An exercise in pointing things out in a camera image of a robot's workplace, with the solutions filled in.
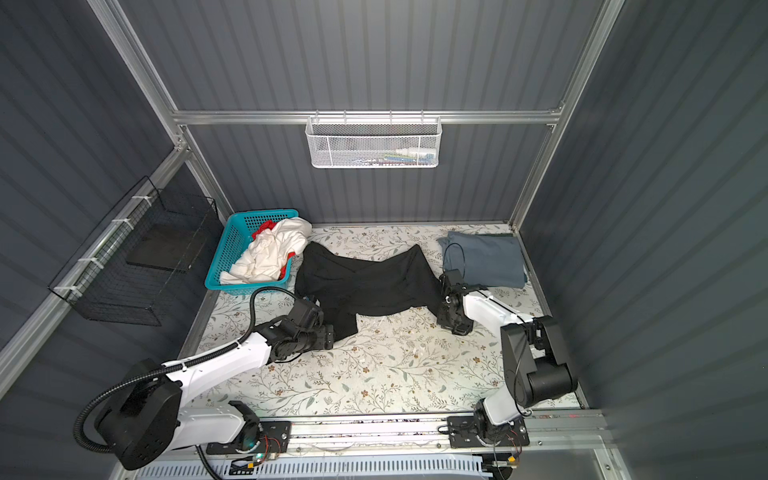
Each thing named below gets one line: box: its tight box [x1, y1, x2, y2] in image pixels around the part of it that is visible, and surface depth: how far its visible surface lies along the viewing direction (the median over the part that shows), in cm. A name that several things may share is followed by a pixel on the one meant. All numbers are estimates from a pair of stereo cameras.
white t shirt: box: [219, 217, 313, 285], surface depth 104 cm
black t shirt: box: [295, 241, 441, 341], surface depth 103 cm
